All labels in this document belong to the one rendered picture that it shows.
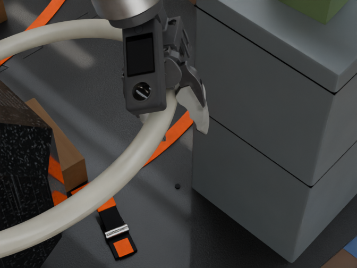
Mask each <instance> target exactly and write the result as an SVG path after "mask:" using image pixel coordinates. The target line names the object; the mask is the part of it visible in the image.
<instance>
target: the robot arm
mask: <svg viewBox="0 0 357 268"><path fill-rule="evenodd" d="M91 2H92V4H93V6H94V8H95V10H96V12H97V14H98V15H99V16H100V17H101V18H103V19H106V20H108V21H109V23H110V25H111V26H112V27H114V28H119V29H122V38H123V62H124V63H123V66H122V71H124V73H122V77H121V79H122V81H123V95H124V98H125V108H126V110H127V111H128V112H130V113H131V114H132V115H135V116H136V117H137V118H138V119H140V121H141V122H142V123H143V124H144V123H145V121H146V119H147V117H148V115H149V113H152V112H159V111H164V110H165V109H166V108H167V103H166V88H169V89H170V90H174V88H175V86H176V85H177V84H178V83H179V84H180V86H179V87H178V89H177V92H176V100H177V101H178V102H179V104H181V105H182V106H184V107H185V108H186V109H187V110H188V111H189V115H190V118H191V119H192V120H193V121H194V122H195V124H196V130H197V131H199V132H200V133H202V134H204V135H206V134H207V132H208V128H209V113H208V108H207V102H206V91H205V87H204V85H203V83H202V80H201V77H200V74H199V73H198V71H197V70H196V69H195V68H194V67H192V66H189V64H188V62H187V61H184V54H185V52H186V54H187V56H188V58H189V57H190V56H191V51H192V46H191V43H190V41H189V38H188V35H187V33H186V30H185V27H184V25H183V22H182V19H181V17H180V16H177V17H174V18H168V17H167V15H166V12H165V10H164V7H163V0H91ZM173 22H176V24H174V23H173ZM182 31H183V33H184V36H185V38H186V41H187V45H186V43H185V41H184V38H183V35H182Z"/></svg>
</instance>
